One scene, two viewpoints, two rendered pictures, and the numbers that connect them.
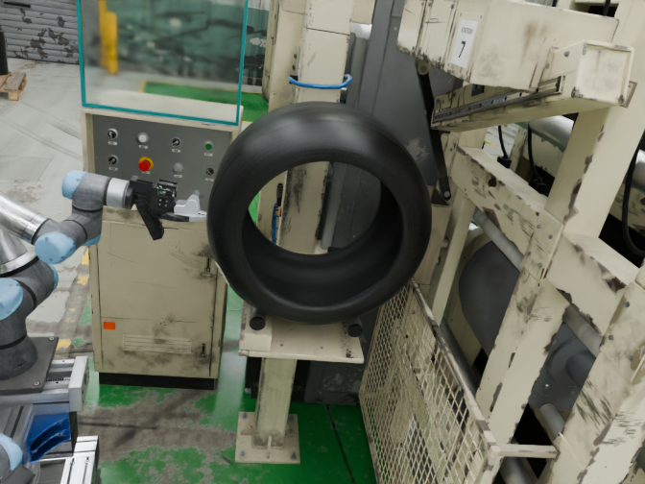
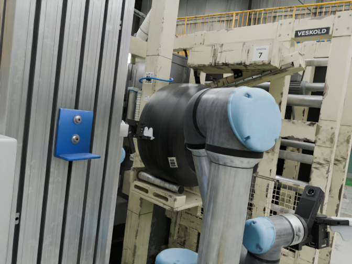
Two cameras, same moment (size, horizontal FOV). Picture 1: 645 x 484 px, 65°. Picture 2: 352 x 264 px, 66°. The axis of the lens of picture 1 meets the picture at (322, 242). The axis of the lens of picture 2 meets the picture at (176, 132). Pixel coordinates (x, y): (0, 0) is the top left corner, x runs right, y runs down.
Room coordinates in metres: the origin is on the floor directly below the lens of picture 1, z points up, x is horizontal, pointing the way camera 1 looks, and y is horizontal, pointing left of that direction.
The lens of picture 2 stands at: (0.10, 1.10, 1.29)
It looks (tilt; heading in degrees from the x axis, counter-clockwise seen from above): 3 degrees down; 321
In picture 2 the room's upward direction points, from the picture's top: 7 degrees clockwise
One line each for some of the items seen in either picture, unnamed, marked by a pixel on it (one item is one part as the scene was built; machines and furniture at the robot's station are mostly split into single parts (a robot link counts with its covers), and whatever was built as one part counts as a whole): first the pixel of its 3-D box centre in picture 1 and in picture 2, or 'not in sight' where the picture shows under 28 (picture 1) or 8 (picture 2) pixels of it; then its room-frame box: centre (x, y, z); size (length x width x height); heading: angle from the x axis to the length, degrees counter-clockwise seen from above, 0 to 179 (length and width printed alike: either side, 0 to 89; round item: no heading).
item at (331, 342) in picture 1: (298, 321); (172, 195); (1.36, 0.03, 0.80); 0.37 x 0.36 x 0.02; 99
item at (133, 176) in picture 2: not in sight; (155, 172); (1.54, 0.06, 0.90); 0.40 x 0.03 x 0.10; 99
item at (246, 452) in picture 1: (268, 434); not in sight; (1.61, 0.09, 0.02); 0.27 x 0.27 x 0.04; 9
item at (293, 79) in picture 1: (319, 81); (156, 79); (1.61, 0.09, 1.51); 0.19 x 0.19 x 0.06; 9
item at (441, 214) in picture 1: (413, 232); not in sight; (1.64, -0.31, 1.05); 0.20 x 0.15 x 0.30; 9
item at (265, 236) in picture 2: not in sight; (266, 234); (0.43, 0.51, 1.04); 0.11 x 0.08 x 0.09; 83
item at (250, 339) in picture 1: (256, 307); (157, 192); (1.34, 0.17, 0.83); 0.36 x 0.09 x 0.06; 9
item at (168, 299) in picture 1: (166, 250); not in sight; (1.97, 0.68, 0.63); 0.56 x 0.41 x 1.27; 99
